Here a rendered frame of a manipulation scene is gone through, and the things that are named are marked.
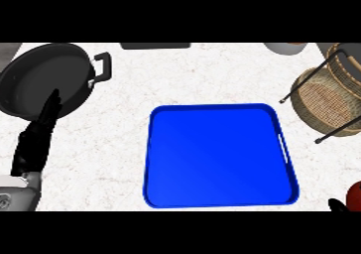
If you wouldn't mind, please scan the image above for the tiered wicker basket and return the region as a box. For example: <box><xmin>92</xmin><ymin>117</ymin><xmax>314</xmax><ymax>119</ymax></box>
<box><xmin>277</xmin><ymin>43</ymin><xmax>361</xmax><ymax>145</ymax></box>

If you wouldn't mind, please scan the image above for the dark grey flat appliance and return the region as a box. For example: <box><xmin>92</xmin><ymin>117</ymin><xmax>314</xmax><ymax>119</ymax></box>
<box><xmin>119</xmin><ymin>43</ymin><xmax>193</xmax><ymax>51</ymax></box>

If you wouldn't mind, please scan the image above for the red tomato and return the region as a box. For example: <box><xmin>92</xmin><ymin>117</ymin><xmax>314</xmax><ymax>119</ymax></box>
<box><xmin>345</xmin><ymin>180</ymin><xmax>361</xmax><ymax>212</ymax></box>

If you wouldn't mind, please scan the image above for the black pan with handles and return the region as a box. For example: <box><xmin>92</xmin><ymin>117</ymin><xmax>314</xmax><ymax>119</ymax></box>
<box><xmin>0</xmin><ymin>43</ymin><xmax>114</xmax><ymax>122</ymax></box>

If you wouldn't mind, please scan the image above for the pale grey round container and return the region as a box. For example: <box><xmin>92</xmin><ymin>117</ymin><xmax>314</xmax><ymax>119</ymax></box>
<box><xmin>264</xmin><ymin>43</ymin><xmax>311</xmax><ymax>57</ymax></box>

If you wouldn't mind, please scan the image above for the blue plastic tray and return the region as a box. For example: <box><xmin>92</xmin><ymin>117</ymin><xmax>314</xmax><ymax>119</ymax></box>
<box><xmin>141</xmin><ymin>102</ymin><xmax>300</xmax><ymax>209</ymax></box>

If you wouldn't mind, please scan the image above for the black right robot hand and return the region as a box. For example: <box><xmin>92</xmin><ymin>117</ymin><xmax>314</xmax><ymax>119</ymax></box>
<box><xmin>327</xmin><ymin>166</ymin><xmax>361</xmax><ymax>212</ymax></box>

